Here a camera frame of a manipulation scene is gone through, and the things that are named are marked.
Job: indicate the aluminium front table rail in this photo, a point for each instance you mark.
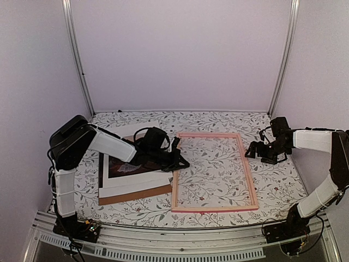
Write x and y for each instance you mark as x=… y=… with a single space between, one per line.
x=127 y=243

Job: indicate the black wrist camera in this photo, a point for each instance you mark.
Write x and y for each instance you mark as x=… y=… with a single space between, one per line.
x=154 y=139
x=277 y=126

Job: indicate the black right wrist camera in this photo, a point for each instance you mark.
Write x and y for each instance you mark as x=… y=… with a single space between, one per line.
x=277 y=126

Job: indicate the left aluminium corner post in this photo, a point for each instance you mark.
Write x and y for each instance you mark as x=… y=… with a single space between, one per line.
x=69 y=21

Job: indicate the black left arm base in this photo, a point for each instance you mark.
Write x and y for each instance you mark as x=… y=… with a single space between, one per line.
x=87 y=230

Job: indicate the right aluminium corner post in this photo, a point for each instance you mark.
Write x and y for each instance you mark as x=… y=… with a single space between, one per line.
x=291 y=29

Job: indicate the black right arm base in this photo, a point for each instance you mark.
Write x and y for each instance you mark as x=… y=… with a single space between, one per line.
x=288 y=230

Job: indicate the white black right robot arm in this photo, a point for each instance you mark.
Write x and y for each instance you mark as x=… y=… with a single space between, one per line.
x=329 y=174

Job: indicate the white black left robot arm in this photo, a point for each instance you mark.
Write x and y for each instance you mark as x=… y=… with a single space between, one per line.
x=69 y=144

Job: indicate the aluminium corner post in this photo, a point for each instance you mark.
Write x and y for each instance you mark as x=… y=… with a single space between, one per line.
x=69 y=21
x=291 y=29

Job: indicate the white photo mat board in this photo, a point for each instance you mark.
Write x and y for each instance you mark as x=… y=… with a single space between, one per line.
x=109 y=187

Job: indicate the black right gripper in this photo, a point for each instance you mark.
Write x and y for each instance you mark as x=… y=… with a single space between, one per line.
x=260 y=154

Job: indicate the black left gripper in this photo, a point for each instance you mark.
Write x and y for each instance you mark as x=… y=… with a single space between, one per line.
x=176 y=159

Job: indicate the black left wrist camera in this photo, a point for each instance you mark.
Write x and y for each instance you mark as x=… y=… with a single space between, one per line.
x=154 y=139

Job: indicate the pink wooden picture frame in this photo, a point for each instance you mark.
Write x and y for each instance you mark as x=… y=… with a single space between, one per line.
x=218 y=178

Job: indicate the landscape photo print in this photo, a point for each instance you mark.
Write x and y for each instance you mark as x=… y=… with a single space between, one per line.
x=118 y=168

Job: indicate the brown cardboard backing board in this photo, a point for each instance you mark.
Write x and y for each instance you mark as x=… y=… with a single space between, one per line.
x=135 y=195

